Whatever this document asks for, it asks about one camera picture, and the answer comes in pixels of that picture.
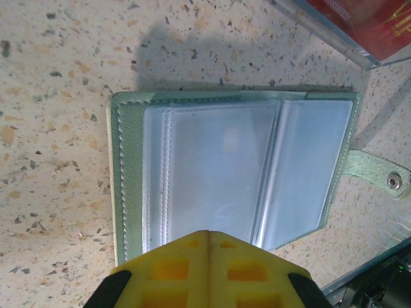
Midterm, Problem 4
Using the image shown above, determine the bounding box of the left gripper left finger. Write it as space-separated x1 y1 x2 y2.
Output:
88 229 211 308

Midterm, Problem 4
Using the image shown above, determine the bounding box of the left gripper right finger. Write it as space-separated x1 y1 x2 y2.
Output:
208 230 328 308

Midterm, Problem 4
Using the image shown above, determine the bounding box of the red VIP card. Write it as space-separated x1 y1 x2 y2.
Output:
303 0 411 62

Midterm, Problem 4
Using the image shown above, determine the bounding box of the clear acrylic card tray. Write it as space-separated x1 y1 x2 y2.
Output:
271 0 411 72

